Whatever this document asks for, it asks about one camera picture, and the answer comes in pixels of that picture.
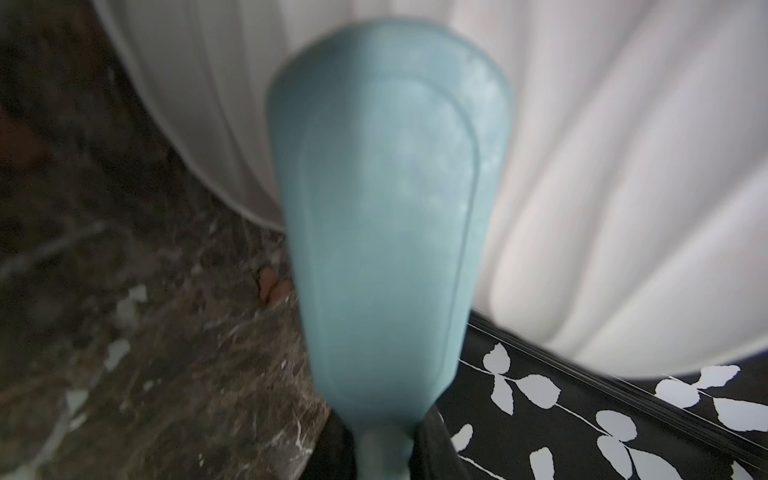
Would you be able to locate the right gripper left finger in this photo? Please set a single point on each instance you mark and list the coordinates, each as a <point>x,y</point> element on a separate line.
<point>333,456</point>

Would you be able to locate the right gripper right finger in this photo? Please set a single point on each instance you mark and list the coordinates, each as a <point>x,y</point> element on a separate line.
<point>434,456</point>

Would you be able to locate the white ceramic pot with mud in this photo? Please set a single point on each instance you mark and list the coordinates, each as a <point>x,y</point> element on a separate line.
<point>629,231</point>

